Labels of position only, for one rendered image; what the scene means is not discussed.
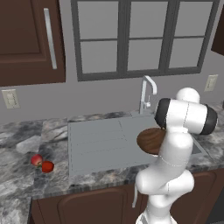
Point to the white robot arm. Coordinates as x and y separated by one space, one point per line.
175 163

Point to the brown wooden bowl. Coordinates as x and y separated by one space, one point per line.
150 140

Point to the grey framed window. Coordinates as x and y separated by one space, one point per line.
144 36

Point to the dark brown wall cupboard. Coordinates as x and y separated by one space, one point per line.
218 32

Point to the red bell pepper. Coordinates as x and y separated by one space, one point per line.
47 166

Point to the dark brown wall cupboard door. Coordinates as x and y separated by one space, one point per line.
26 40

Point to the dark brown base cupboard door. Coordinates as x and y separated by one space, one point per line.
96 205
201 195

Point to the red apple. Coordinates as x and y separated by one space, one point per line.
36 159

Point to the white wall socket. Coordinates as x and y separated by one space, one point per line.
10 99
211 82

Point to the silver sink tap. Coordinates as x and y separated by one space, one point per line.
145 96

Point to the grey kitchen sink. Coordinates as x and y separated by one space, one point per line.
108 143

